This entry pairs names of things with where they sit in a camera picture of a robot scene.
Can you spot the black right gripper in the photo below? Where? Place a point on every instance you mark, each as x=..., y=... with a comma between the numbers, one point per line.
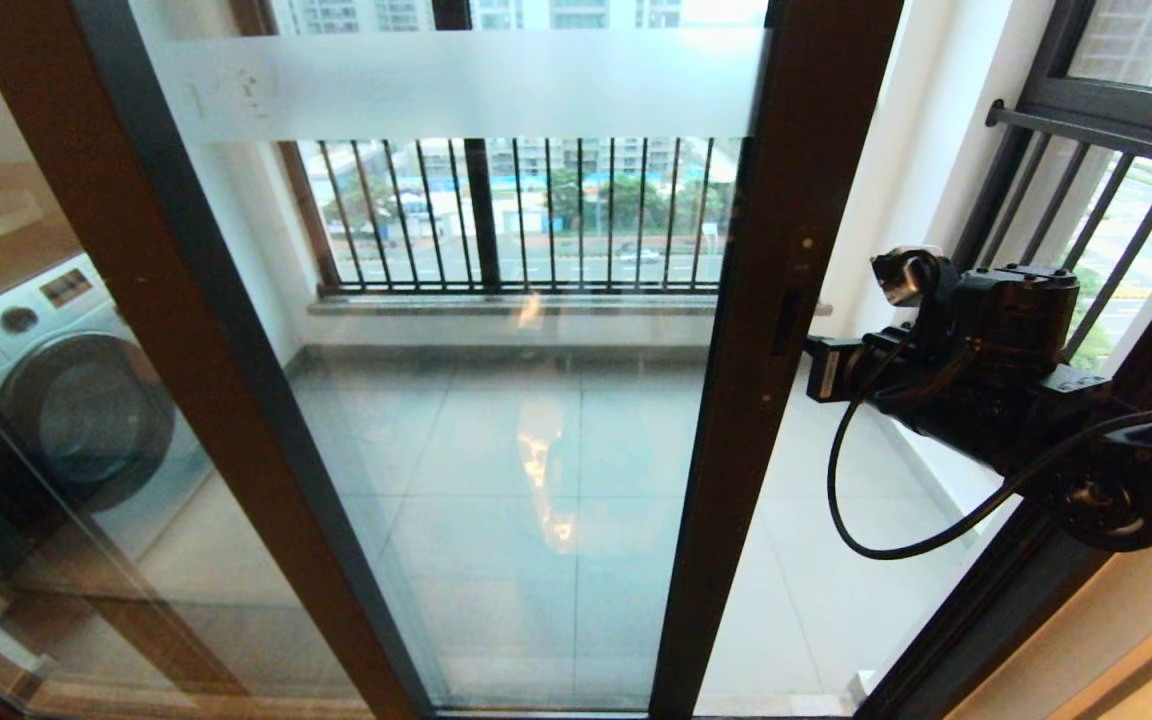
x=1016, y=400

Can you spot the sliding glass door brown frame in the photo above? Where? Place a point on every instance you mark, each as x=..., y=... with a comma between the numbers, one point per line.
x=536, y=85

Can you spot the dark brown door jamb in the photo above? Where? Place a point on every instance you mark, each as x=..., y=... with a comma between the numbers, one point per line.
x=996, y=620

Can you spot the grey stone window sill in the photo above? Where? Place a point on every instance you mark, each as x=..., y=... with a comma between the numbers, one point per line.
x=536, y=308

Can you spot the black window guard railing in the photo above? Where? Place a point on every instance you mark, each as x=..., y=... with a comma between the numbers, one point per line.
x=536, y=291
x=1086, y=125

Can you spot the white front-load washing machine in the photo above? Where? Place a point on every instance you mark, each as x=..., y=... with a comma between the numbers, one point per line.
x=86, y=420

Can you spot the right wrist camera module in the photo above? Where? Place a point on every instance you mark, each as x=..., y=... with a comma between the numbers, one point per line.
x=898, y=280

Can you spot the dark window frame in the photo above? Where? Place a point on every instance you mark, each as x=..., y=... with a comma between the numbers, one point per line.
x=1136, y=105
x=482, y=220

